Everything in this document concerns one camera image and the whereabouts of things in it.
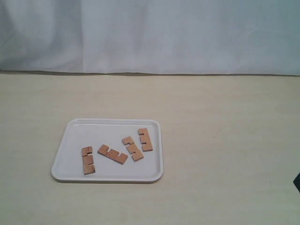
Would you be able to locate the notched wooden piece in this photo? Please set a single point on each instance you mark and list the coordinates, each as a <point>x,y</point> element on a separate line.
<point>132,148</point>
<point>145,139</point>
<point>112,154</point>
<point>87,160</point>

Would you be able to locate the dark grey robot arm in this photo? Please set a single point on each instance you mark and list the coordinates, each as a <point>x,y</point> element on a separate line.
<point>296,182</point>

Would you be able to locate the white rectangular plastic tray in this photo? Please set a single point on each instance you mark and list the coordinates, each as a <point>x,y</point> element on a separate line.
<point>83,132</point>

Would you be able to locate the white backdrop curtain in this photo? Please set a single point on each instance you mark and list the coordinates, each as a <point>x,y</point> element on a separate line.
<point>151,36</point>

